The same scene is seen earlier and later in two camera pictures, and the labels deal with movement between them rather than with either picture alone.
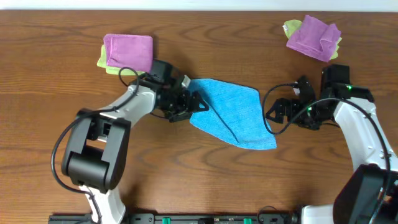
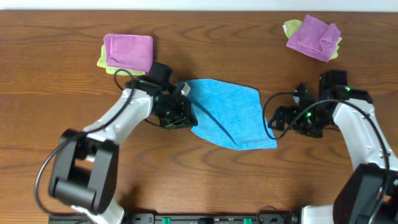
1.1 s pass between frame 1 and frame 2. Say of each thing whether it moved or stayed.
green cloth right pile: stayed
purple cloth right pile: stayed
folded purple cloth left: stayed
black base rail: stayed
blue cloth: moved
